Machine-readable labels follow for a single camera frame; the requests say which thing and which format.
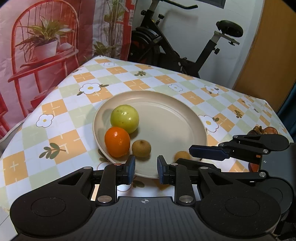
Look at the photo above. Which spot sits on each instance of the green jujube fruit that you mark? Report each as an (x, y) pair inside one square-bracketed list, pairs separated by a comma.
[(125, 117)]

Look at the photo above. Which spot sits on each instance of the beige round plate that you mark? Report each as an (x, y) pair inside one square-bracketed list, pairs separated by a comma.
[(165, 122)]

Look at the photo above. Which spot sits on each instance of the orange tangerine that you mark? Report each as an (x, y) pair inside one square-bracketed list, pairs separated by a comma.
[(117, 142)]

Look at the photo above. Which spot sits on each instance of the teal curtain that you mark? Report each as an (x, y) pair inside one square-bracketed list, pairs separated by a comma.
[(287, 112)]

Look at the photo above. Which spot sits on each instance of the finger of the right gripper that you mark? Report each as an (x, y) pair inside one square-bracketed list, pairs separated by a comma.
[(209, 152)]

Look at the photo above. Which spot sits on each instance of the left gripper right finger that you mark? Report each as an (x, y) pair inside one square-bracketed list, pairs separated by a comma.
[(178, 176)]

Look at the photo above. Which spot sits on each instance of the wooden door panel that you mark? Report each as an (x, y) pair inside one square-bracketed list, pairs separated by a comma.
[(269, 71)]

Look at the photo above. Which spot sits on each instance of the purple mangosteen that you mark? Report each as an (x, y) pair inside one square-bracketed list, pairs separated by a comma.
[(258, 130)]

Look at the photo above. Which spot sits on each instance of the red printed backdrop cloth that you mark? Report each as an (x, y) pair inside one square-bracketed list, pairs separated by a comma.
[(44, 41)]

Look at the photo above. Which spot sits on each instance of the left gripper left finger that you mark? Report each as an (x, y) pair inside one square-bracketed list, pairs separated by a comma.
[(112, 176)]

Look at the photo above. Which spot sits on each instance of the large red apple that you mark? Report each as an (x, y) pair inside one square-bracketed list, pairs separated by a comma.
[(253, 167)]

